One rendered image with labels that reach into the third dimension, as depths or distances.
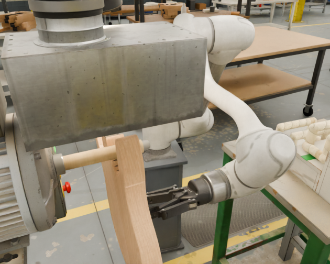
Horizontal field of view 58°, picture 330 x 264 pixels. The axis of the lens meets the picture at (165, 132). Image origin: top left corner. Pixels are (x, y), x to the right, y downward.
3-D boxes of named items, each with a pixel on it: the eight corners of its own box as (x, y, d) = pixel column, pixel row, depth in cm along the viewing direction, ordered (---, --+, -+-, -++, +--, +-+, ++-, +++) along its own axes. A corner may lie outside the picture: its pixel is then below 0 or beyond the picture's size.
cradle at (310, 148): (322, 165, 103) (325, 157, 101) (298, 148, 112) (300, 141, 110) (329, 163, 104) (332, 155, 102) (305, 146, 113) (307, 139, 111)
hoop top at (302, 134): (292, 143, 116) (294, 135, 115) (287, 139, 119) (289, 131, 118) (332, 134, 122) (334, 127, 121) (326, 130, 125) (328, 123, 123)
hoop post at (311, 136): (307, 152, 110) (313, 130, 105) (300, 148, 113) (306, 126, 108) (314, 151, 111) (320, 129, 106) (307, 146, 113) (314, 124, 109)
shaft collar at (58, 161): (51, 151, 65) (54, 164, 68) (54, 167, 62) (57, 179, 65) (61, 149, 65) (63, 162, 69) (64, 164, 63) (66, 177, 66)
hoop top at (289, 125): (279, 133, 123) (280, 126, 121) (274, 129, 126) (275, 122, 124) (317, 125, 129) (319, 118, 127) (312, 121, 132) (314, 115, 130)
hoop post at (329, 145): (324, 165, 103) (331, 142, 99) (317, 160, 106) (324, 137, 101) (331, 163, 104) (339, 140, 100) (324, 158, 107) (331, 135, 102)
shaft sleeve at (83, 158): (61, 153, 65) (63, 162, 68) (64, 164, 63) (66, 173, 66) (140, 136, 72) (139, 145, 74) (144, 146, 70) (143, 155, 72)
